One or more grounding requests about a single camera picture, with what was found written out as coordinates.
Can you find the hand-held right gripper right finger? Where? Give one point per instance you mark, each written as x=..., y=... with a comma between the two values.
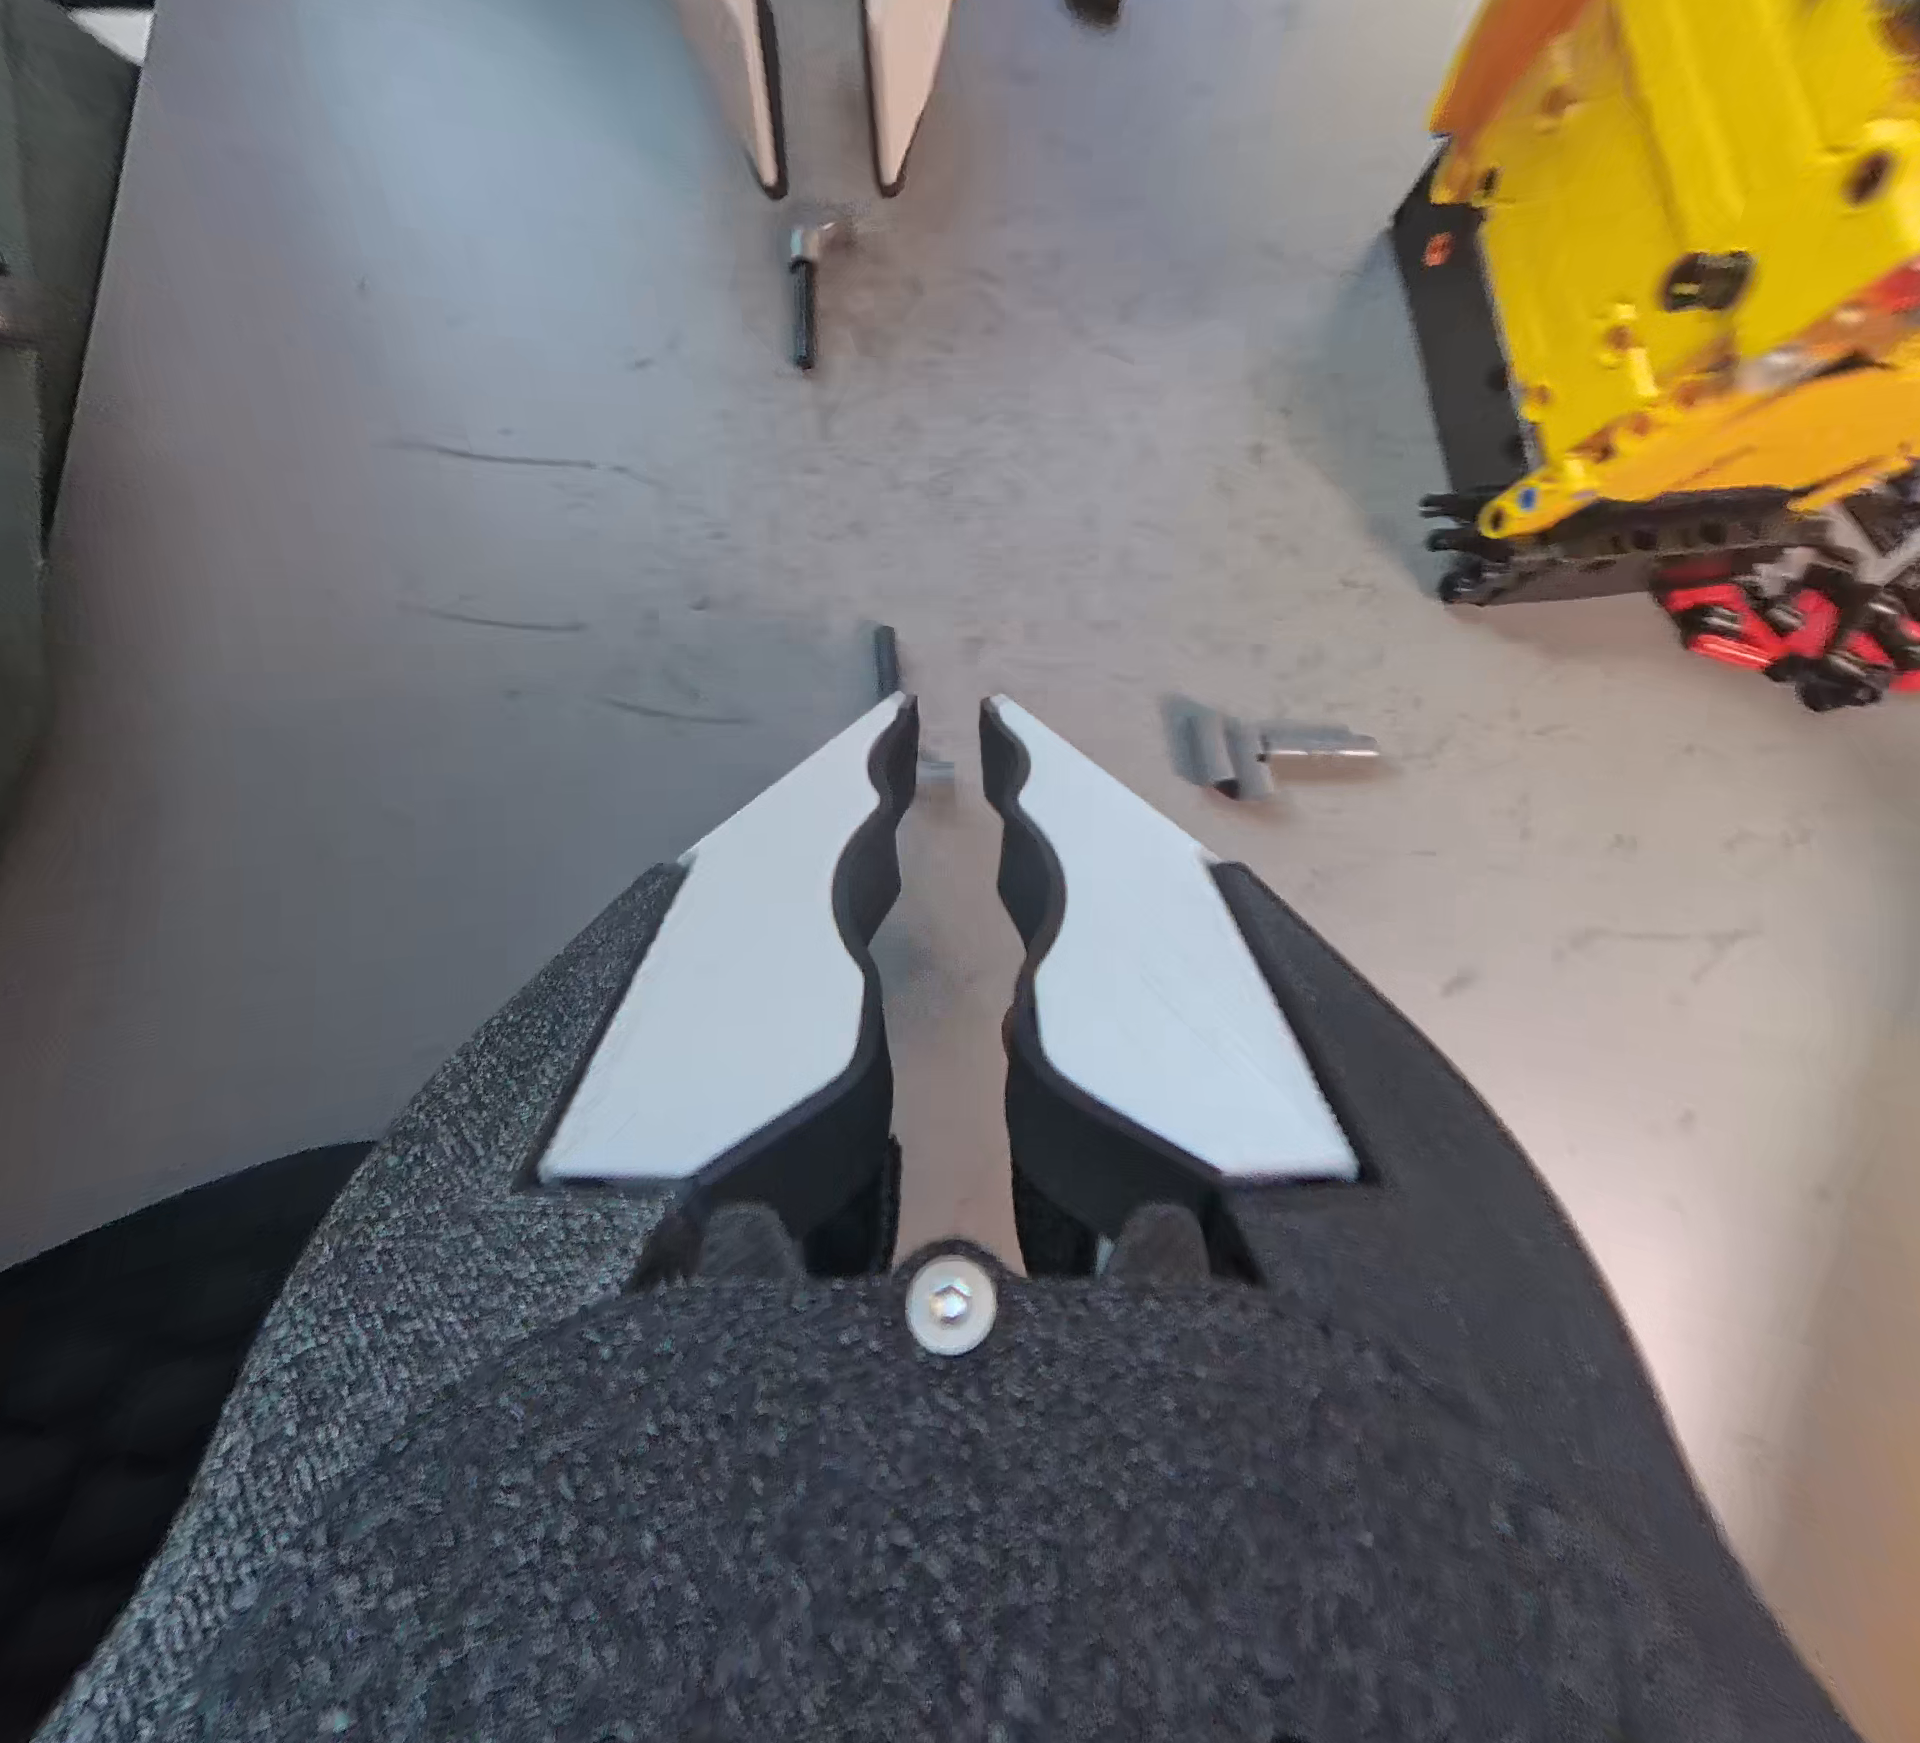
x=1187, y=1007

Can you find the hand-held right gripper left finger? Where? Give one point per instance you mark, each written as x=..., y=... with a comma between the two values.
x=737, y=1007

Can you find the yellow lego vehicle model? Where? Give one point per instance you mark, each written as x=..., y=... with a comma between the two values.
x=1649, y=123

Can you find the person's green hoodie torso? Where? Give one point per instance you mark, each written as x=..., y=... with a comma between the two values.
x=68, y=349

